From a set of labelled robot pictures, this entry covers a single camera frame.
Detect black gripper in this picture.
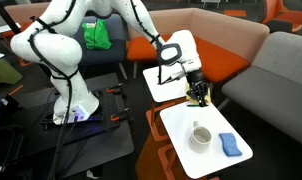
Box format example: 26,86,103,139
186,68,210,107

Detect white ceramic mug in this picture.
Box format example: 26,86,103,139
188,120,213,154

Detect white rounded side tabletop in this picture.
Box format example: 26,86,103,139
159,101,254,180
142,64,189,104

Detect orange upholstered sofa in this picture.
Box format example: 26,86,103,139
125,7,270,84

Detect blue sponge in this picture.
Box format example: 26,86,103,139
218,132,243,158

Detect gray upholstered sofa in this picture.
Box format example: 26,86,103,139
221,31,302,161

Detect blue gray chair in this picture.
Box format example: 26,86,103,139
72,13,129,81

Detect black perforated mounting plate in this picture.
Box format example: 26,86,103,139
40,87,130,133

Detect black robot cart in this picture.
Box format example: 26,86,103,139
10,72,135,180

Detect orange shell chair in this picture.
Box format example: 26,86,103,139
261,0,302,34

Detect green bag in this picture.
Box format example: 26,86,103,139
81,19,113,51

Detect green ottoman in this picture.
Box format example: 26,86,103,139
0,58,24,88

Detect black equipment box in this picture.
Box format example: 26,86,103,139
0,94,20,134

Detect black tripod pole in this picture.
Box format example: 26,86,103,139
0,0,22,33

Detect orange side table frame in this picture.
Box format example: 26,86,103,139
145,101,177,143
157,143,185,180

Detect black clamp with orange handle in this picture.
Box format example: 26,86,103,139
110,111,130,123
105,84,124,95

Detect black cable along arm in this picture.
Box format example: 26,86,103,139
26,0,167,134

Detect black floor power cable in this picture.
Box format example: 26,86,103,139
47,114,79,180

